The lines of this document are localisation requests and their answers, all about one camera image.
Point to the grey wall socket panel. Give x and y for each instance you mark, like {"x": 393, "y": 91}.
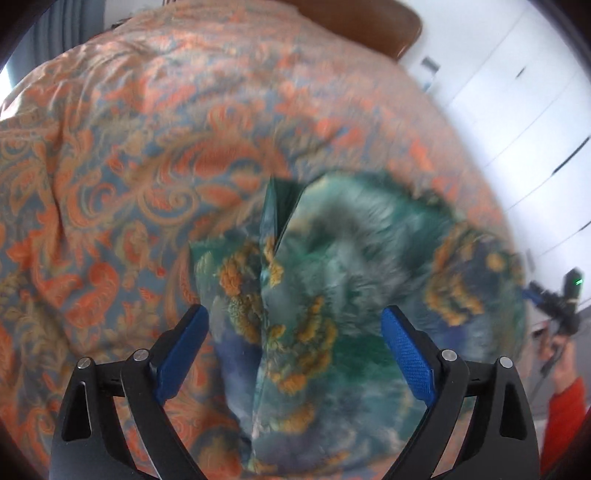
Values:
{"x": 430, "y": 64}

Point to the white wardrobe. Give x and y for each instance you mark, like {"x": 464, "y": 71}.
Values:
{"x": 508, "y": 115}

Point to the blue grey curtain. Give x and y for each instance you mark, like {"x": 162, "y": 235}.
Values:
{"x": 78, "y": 11}

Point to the orange patterned quilt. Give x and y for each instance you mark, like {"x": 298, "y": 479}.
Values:
{"x": 115, "y": 184}

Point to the person's right forearm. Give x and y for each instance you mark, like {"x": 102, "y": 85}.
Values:
{"x": 568, "y": 424}

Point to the person's right hand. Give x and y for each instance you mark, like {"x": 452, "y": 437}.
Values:
{"x": 561, "y": 364}

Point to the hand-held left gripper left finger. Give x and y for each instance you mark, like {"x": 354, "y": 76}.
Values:
{"x": 182, "y": 350}

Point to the wooden headboard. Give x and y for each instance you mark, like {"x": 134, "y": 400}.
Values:
{"x": 369, "y": 23}

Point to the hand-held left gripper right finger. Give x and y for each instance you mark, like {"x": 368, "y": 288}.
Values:
{"x": 408, "y": 355}

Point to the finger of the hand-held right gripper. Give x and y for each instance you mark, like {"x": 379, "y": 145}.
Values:
{"x": 536, "y": 294}

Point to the green floral padded jacket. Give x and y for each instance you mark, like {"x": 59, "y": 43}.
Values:
{"x": 346, "y": 277}

